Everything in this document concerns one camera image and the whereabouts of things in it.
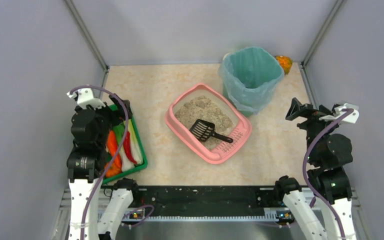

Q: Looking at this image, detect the pink litter box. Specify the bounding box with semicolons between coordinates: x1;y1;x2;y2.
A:
165;83;253;165

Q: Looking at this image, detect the black litter scoop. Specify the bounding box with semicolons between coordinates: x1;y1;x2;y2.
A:
189;119;234;144

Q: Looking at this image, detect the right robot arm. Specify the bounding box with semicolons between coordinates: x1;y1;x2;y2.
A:
273;97;360;240

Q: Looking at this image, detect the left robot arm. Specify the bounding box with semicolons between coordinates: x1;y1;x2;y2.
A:
66;96;139;240

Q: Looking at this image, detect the cat litter sand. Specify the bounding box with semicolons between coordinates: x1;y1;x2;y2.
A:
174;95;234;136

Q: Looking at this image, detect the red chili pepper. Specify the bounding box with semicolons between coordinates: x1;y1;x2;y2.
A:
123;131;138;165

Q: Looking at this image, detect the green vegetable tray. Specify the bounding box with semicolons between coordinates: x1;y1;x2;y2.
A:
102;107;148;185

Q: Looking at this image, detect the orange toy fruit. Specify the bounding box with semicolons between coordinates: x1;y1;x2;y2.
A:
275;55;293;75

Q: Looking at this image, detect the orange carrot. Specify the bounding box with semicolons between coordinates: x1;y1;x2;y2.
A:
105;130;122;178

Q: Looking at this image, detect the green trash bin with bag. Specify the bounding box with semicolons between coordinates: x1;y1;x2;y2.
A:
218;46;285;117

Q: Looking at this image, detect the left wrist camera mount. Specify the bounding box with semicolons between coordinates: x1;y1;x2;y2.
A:
66;88;106;110

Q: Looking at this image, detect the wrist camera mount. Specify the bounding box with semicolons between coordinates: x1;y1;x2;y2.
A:
318;102;360;124
66;88;106;110

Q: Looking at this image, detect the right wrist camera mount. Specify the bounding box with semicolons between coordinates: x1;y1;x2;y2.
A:
318;102;360;124

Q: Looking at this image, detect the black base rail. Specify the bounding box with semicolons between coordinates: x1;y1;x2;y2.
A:
129;185;294;222

